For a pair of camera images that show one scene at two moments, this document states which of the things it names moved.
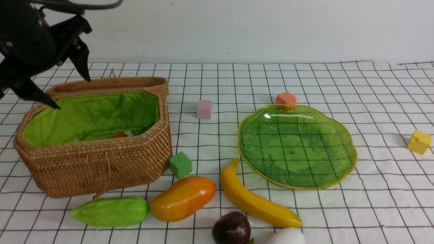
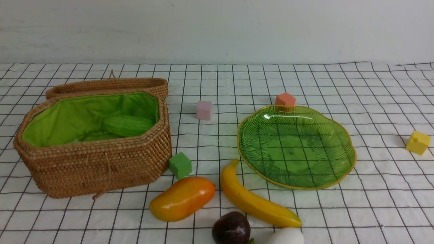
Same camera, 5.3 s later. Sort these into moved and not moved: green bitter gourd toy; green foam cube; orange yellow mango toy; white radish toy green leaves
Moved: green bitter gourd toy
Not moved: orange yellow mango toy; green foam cube; white radish toy green leaves
